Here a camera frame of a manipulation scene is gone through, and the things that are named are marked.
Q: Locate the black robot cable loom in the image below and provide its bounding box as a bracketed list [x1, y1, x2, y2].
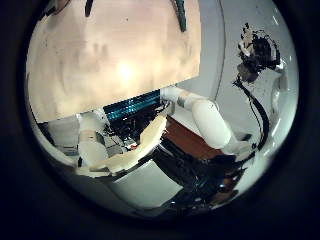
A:
[232, 77, 272, 153]

